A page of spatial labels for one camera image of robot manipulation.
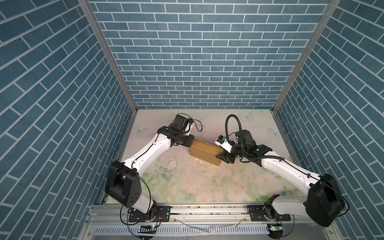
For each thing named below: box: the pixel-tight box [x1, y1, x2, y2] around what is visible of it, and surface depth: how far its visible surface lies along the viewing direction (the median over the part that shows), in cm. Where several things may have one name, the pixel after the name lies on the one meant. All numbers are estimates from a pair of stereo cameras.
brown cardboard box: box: [189, 139, 224, 167], surface depth 84 cm
